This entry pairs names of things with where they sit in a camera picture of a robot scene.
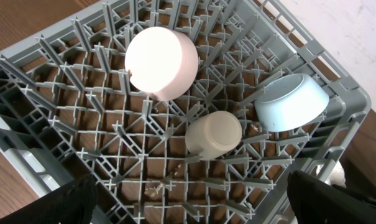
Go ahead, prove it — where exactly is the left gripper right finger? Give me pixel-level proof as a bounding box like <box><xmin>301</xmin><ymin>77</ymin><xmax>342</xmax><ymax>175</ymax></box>
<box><xmin>287</xmin><ymin>170</ymin><xmax>376</xmax><ymax>224</ymax></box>

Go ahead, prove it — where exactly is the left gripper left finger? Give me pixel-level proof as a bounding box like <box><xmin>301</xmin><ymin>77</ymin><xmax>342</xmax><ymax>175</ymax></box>
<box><xmin>0</xmin><ymin>174</ymin><xmax>98</xmax><ymax>224</ymax></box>

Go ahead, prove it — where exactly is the white napkin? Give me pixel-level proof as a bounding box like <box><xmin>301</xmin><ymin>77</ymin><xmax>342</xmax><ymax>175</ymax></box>
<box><xmin>316</xmin><ymin>159</ymin><xmax>346</xmax><ymax>187</ymax></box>

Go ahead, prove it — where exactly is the light blue bowl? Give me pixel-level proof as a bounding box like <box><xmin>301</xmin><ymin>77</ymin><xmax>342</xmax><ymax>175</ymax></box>
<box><xmin>254</xmin><ymin>73</ymin><xmax>329</xmax><ymax>132</ymax></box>

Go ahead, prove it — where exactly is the white plastic cup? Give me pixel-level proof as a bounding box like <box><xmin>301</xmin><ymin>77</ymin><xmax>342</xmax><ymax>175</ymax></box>
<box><xmin>185</xmin><ymin>111</ymin><xmax>242</xmax><ymax>161</ymax></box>

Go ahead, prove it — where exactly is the pink bowl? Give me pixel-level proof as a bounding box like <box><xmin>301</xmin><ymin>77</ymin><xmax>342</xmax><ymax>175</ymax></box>
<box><xmin>124</xmin><ymin>26</ymin><xmax>199</xmax><ymax>101</ymax></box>

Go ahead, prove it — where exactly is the grey plastic dish rack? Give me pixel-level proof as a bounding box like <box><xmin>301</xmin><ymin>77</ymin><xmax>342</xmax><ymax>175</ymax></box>
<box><xmin>0</xmin><ymin>0</ymin><xmax>371</xmax><ymax>223</ymax></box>

